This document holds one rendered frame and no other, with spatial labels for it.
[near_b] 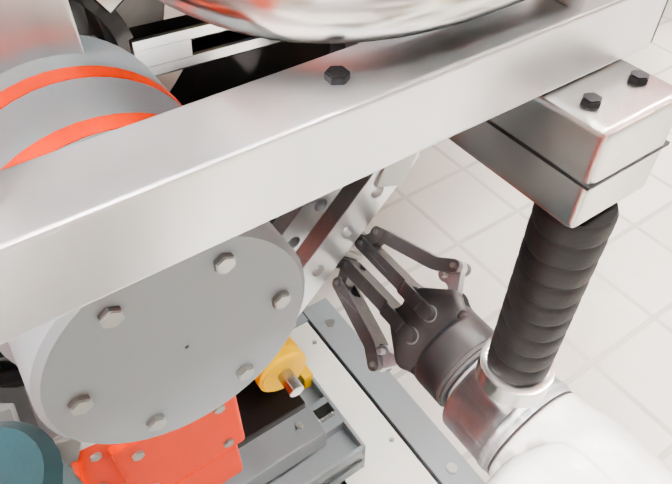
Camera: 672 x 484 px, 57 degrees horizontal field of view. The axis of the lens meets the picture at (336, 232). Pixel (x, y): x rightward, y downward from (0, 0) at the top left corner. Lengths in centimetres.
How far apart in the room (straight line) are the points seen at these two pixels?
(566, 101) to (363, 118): 9
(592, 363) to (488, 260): 32
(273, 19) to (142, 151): 5
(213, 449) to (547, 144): 50
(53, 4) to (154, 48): 15
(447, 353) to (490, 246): 103
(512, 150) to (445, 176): 142
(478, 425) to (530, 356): 14
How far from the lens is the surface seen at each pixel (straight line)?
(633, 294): 153
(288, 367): 67
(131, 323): 26
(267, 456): 95
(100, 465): 62
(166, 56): 50
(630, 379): 139
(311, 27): 19
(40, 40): 35
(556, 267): 30
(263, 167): 17
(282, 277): 29
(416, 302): 54
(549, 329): 34
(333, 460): 103
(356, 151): 19
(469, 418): 49
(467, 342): 50
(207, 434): 64
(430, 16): 19
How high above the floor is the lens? 108
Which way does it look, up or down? 46 degrees down
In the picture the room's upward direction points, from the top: straight up
